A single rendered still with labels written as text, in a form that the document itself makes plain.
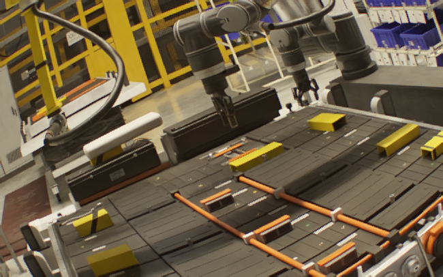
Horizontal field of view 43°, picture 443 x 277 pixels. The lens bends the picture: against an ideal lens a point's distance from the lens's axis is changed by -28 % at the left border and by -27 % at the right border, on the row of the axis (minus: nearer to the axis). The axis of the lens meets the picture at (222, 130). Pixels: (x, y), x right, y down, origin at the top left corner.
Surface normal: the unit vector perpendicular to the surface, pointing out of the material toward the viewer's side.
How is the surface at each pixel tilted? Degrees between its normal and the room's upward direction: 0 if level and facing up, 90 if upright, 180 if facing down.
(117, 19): 90
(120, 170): 90
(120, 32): 90
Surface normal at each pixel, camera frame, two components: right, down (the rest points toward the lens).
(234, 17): -0.32, 0.33
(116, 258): 0.29, 0.11
